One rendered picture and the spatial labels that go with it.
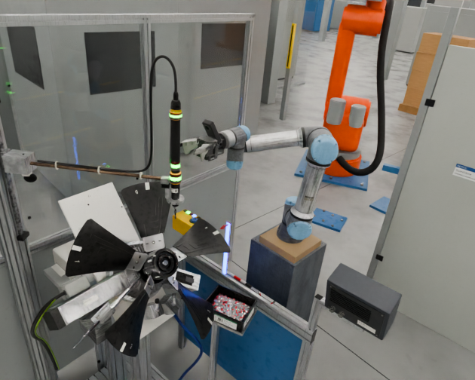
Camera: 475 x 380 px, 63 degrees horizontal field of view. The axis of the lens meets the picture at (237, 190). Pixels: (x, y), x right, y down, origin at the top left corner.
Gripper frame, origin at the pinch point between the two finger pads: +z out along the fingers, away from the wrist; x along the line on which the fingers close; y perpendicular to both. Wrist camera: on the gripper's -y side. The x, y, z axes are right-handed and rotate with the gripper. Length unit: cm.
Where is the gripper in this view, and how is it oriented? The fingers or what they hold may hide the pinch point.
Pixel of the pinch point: (187, 147)
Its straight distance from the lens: 149.5
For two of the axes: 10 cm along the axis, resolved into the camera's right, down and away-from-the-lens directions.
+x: -7.6, -3.7, 5.4
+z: -6.5, 3.2, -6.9
